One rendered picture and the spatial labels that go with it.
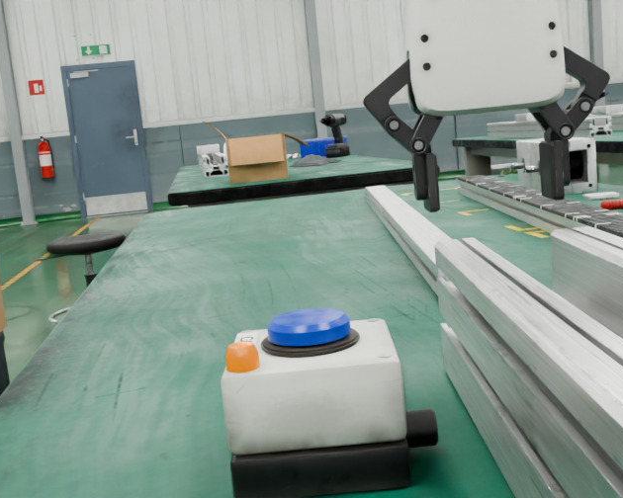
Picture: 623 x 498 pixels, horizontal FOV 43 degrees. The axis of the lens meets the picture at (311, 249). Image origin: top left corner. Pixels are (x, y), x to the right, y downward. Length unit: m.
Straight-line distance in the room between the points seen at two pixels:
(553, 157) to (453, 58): 0.10
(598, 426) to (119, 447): 0.29
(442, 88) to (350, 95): 11.19
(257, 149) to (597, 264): 2.31
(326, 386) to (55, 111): 11.40
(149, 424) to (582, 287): 0.26
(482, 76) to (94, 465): 0.33
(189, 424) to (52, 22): 11.39
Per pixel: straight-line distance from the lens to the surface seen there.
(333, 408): 0.36
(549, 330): 0.29
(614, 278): 0.42
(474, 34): 0.54
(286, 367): 0.35
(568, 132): 0.57
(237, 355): 0.35
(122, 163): 11.57
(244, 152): 2.70
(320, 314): 0.38
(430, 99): 0.54
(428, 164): 0.54
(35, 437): 0.51
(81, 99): 11.64
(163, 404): 0.52
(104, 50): 11.64
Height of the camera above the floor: 0.94
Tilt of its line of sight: 9 degrees down
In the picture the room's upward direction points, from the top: 6 degrees counter-clockwise
